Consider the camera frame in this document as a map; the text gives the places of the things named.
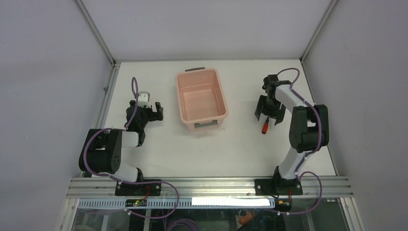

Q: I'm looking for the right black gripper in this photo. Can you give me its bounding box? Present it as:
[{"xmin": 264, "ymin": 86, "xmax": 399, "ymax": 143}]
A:
[{"xmin": 255, "ymin": 95, "xmax": 286, "ymax": 125}]

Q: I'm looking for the red handled screwdriver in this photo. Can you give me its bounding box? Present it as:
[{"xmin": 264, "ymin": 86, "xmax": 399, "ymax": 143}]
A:
[{"xmin": 262, "ymin": 117, "xmax": 269, "ymax": 134}]

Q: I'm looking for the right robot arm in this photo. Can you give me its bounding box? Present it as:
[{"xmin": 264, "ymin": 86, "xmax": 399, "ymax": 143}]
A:
[{"xmin": 255, "ymin": 75, "xmax": 329, "ymax": 195}]

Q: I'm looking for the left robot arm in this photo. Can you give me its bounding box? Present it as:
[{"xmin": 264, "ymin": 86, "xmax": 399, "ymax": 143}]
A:
[{"xmin": 78, "ymin": 100, "xmax": 164, "ymax": 195}]

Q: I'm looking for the pink plastic bin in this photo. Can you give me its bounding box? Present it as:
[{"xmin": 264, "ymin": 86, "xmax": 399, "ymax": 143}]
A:
[{"xmin": 175, "ymin": 67, "xmax": 229, "ymax": 131}]

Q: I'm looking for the orange object below table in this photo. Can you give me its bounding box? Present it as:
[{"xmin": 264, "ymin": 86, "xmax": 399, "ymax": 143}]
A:
[{"xmin": 237, "ymin": 209, "xmax": 257, "ymax": 225}]

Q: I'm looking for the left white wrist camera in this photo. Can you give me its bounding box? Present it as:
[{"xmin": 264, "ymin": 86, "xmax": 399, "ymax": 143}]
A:
[{"xmin": 138, "ymin": 91, "xmax": 151, "ymax": 108}]

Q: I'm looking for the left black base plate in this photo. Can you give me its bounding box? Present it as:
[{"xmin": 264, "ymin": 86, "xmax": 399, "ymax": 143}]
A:
[{"xmin": 115, "ymin": 179, "xmax": 162, "ymax": 197}]

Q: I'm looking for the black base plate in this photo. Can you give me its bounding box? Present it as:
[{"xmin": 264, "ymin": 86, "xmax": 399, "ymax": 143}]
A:
[
  {"xmin": 254, "ymin": 178, "xmax": 303, "ymax": 196},
  {"xmin": 115, "ymin": 179, "xmax": 162, "ymax": 197}
]

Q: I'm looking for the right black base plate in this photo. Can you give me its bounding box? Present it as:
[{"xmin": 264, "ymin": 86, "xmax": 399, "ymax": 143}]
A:
[{"xmin": 254, "ymin": 178, "xmax": 303, "ymax": 196}]

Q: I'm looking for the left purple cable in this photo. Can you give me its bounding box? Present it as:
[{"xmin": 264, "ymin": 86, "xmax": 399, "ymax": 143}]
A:
[{"xmin": 83, "ymin": 77, "xmax": 180, "ymax": 220}]

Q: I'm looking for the aluminium frame rail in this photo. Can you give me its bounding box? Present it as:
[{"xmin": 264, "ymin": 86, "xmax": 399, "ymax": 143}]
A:
[{"xmin": 66, "ymin": 176, "xmax": 354, "ymax": 199}]

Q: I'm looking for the white slotted cable duct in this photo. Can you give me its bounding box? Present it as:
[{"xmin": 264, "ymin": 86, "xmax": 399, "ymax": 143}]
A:
[{"xmin": 78, "ymin": 197, "xmax": 275, "ymax": 210}]

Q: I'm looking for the coiled purple cable below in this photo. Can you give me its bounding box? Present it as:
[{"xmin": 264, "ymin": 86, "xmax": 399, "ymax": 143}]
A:
[{"xmin": 166, "ymin": 218, "xmax": 200, "ymax": 231}]

